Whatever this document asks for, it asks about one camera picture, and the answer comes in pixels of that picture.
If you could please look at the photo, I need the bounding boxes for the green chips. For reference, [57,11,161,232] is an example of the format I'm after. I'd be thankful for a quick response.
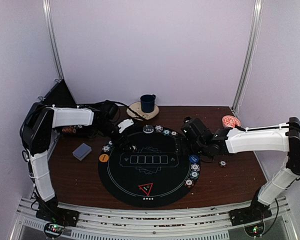
[162,129,171,136]

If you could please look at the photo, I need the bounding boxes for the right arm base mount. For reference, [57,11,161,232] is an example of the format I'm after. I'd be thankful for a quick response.
[229,207,272,238]

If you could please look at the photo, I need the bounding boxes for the blue playing card deck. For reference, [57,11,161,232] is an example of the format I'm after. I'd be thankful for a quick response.
[72,143,92,161]

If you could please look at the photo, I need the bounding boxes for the green fifty poker chip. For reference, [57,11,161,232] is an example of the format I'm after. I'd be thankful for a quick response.
[189,170,200,180]

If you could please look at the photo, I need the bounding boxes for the round black poker mat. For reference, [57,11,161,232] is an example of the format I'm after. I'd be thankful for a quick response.
[98,127,199,208]

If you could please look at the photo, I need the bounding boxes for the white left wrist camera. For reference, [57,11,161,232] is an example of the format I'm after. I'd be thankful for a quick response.
[117,118,134,134]

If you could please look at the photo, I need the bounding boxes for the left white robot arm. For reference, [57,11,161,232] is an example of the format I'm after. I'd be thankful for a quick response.
[20,101,134,202]

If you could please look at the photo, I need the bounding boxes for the orange big blind button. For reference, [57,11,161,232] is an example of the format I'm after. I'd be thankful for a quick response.
[99,153,110,163]

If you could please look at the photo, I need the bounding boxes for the blue ten poker chip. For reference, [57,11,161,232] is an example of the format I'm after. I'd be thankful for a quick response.
[190,163,201,172]

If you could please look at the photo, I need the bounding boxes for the beige ceramic saucer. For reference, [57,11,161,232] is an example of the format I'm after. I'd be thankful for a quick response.
[126,101,160,121]

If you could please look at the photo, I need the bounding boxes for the orange hundred chip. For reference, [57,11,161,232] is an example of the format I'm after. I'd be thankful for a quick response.
[171,131,177,137]
[130,145,137,152]
[184,179,194,188]

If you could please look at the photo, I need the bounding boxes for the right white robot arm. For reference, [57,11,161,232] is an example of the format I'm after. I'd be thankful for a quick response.
[181,117,300,221]

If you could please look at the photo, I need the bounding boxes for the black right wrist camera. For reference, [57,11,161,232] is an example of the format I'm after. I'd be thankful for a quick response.
[181,116,208,141]

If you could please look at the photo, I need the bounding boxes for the red patterned small bowl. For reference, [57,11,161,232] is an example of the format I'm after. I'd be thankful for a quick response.
[221,115,241,128]

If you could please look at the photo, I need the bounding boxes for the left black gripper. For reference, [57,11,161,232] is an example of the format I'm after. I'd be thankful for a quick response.
[95,120,134,152]

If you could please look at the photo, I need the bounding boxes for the red triangle all-in marker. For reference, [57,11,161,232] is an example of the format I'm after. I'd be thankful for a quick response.
[138,182,154,196]

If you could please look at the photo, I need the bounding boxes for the dark blue mug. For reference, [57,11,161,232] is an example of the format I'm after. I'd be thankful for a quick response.
[140,94,156,113]

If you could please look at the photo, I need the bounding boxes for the blue small blind button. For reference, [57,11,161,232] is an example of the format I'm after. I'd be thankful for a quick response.
[188,154,200,164]

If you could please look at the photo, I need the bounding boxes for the red five chip row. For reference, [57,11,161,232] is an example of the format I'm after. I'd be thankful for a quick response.
[61,126,77,134]

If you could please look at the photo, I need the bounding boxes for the black poker set case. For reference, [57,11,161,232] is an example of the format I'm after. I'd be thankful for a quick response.
[39,79,98,138]

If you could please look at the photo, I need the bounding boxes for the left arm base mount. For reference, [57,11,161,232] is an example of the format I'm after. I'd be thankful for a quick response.
[35,208,80,239]

